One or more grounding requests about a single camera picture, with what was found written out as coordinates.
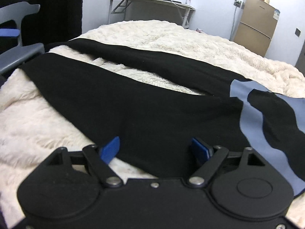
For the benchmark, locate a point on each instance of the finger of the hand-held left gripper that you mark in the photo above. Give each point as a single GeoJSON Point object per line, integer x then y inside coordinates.
{"type": "Point", "coordinates": [9, 33]}

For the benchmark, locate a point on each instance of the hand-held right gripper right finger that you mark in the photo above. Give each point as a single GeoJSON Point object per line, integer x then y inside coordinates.
{"type": "Point", "coordinates": [200, 150]}

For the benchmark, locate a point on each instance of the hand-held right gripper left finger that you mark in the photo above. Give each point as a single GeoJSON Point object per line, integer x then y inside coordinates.
{"type": "Point", "coordinates": [110, 150]}

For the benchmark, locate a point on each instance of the black and blue garment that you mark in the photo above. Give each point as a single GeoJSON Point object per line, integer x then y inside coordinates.
{"type": "Point", "coordinates": [147, 114]}

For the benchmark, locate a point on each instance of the grey plastic chair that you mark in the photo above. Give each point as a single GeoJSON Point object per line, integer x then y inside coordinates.
{"type": "Point", "coordinates": [21, 54]}

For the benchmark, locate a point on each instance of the black curtain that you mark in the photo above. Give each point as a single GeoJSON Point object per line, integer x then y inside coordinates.
{"type": "Point", "coordinates": [59, 12]}

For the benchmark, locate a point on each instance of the white hair dryer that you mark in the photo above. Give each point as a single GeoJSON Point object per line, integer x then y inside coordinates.
{"type": "Point", "coordinates": [199, 30]}

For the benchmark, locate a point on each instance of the cream fluffy blanket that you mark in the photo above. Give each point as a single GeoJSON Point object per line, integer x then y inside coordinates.
{"type": "Point", "coordinates": [154, 35]}

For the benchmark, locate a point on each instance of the gold fridge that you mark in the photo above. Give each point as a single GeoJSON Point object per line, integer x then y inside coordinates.
{"type": "Point", "coordinates": [255, 26]}

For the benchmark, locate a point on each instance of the grey folding table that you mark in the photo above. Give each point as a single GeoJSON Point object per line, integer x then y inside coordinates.
{"type": "Point", "coordinates": [143, 7]}

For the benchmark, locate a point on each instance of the fridge sticker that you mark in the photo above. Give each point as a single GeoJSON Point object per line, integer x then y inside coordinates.
{"type": "Point", "coordinates": [276, 14]}

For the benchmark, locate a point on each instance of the wall socket with plug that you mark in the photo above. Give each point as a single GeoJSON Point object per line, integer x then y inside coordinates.
{"type": "Point", "coordinates": [237, 2]}

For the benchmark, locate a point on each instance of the dark wall switch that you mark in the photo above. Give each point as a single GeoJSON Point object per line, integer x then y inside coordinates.
{"type": "Point", "coordinates": [297, 32]}

